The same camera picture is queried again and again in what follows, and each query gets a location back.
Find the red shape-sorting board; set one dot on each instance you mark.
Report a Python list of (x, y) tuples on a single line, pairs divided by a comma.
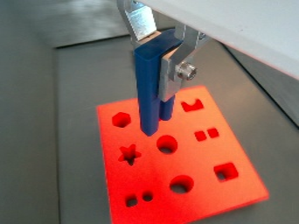
[(186, 173)]

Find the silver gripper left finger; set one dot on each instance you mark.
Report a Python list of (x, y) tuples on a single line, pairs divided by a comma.
[(139, 20)]

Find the blue square-circle peg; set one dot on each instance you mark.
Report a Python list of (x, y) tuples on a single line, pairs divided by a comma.
[(149, 54)]

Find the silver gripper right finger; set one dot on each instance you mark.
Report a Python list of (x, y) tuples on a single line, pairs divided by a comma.
[(178, 68)]

